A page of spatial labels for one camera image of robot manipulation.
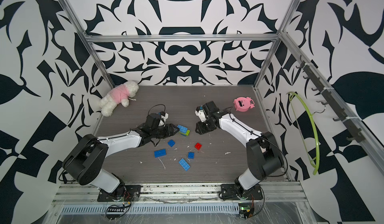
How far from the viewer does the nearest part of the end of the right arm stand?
2.11 feet

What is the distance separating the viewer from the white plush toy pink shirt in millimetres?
1040

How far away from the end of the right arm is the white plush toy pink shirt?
21.8 inches
